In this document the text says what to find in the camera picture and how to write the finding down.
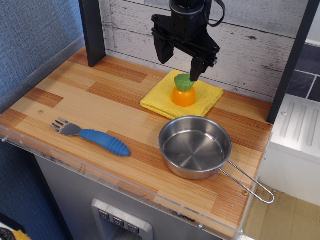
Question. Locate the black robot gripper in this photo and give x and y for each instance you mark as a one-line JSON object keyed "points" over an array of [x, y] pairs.
{"points": [[186, 30]]}

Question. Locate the orange toy carrot green top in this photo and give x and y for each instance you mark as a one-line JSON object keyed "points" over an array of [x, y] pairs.
{"points": [[184, 91]]}

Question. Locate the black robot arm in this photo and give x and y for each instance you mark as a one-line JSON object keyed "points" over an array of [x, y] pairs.
{"points": [[187, 3]]}

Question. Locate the yellow folded towel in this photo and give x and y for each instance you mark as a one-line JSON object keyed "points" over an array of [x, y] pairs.
{"points": [[160, 98]]}

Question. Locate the white ribbed side unit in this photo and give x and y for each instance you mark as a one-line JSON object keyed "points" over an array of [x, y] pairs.
{"points": [[292, 159]]}

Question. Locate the clear acrylic table edge guard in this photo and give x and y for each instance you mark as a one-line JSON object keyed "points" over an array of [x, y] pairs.
{"points": [[75, 183]]}

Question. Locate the silver dispenser button panel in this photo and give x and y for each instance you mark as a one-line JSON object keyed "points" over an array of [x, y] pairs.
{"points": [[116, 224]]}

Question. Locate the yellow black object floor corner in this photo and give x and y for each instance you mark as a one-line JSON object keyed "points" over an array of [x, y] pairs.
{"points": [[6, 234]]}

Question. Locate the stainless steel pan wire handle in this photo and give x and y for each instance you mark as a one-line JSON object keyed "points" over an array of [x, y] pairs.
{"points": [[196, 148]]}

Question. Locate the dark left frame post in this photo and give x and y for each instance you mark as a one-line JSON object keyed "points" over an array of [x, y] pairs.
{"points": [[92, 30]]}

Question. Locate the dark frame post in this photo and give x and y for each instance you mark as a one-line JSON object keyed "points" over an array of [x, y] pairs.
{"points": [[303, 31], [92, 30]]}

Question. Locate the dark right frame post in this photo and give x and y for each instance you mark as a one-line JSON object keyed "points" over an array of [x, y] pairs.
{"points": [[303, 31]]}

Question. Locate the blue handled metal fork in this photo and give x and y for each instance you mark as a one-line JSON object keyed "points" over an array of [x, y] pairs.
{"points": [[108, 142]]}

